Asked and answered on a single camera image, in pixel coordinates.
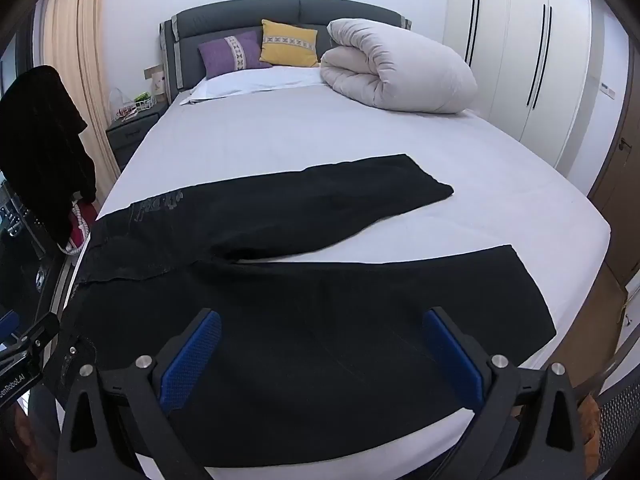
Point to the yellow pillow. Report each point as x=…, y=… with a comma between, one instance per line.
x=290, y=45

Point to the wall light switch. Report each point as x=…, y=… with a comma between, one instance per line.
x=608, y=89

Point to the purple pillow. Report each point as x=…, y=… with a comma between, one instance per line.
x=227, y=55

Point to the hanging dark jacket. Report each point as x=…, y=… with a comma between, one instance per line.
x=40, y=150

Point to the beige curtain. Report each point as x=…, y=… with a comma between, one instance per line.
x=85, y=60

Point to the flat white pillow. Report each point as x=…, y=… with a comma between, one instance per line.
x=250, y=82

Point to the beige board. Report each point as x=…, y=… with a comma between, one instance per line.
x=157, y=80

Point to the dark furniture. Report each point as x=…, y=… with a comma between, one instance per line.
x=25, y=270

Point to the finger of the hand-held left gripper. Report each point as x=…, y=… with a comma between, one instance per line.
x=40, y=332

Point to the bed with grey headboard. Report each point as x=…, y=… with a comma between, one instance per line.
x=350, y=125

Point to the mesh chair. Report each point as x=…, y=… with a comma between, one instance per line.
x=617, y=410

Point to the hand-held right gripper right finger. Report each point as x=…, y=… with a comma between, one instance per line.
x=452, y=355

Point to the red and white bag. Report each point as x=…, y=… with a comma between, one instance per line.
x=80, y=230

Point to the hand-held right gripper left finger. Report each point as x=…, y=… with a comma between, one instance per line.
x=192, y=360

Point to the grey nightstand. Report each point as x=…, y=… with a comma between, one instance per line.
x=127, y=137

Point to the white wardrobe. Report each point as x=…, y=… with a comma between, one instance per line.
x=525, y=60

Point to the black pants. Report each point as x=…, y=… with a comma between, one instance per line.
x=300, y=310

